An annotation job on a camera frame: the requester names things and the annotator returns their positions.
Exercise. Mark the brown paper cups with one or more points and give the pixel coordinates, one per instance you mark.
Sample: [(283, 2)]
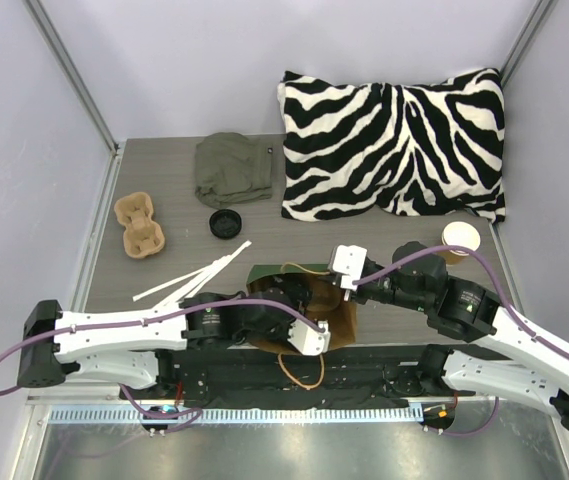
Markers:
[(459, 233)]

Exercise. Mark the brown pulp cup carrier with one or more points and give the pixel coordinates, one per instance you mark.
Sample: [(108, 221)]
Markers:
[(142, 236)]

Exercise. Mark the zebra print pillow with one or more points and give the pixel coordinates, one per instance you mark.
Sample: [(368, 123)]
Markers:
[(409, 150)]

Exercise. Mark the black plastic cup lid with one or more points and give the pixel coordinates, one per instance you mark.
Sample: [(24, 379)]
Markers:
[(225, 224)]

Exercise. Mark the white paper straw lower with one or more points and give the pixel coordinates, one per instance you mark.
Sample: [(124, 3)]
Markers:
[(191, 287)]

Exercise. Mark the white paper straw upper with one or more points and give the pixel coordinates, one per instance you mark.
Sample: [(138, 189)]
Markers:
[(234, 252)]

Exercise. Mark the olive green folded cloth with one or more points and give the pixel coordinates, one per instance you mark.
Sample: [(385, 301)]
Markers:
[(230, 168)]

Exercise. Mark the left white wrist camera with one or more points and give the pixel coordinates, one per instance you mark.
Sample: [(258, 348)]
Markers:
[(308, 341)]

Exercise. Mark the white paper straw middle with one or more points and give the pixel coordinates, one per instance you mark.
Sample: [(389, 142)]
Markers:
[(174, 285)]

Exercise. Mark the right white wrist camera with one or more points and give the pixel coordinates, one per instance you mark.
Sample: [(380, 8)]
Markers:
[(347, 263)]

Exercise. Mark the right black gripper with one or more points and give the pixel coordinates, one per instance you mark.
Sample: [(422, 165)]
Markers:
[(334, 284)]

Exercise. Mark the aluminium front rail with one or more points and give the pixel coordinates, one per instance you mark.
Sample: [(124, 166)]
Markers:
[(293, 409)]

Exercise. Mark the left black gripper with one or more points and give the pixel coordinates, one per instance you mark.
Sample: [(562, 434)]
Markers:
[(293, 293)]

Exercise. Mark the white paper straw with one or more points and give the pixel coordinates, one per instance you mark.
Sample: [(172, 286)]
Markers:
[(191, 287), (174, 285), (234, 252)]

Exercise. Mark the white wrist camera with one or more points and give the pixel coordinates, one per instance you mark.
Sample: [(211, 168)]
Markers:
[(347, 263), (308, 341)]

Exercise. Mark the green paper gift bag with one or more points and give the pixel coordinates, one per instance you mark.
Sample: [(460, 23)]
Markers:
[(327, 304)]

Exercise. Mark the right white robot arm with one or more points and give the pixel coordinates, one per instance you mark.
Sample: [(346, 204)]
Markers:
[(462, 299)]

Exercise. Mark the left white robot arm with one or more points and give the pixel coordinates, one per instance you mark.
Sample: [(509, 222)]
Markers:
[(125, 347)]

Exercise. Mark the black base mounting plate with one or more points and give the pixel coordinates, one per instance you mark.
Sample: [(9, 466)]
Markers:
[(200, 378)]

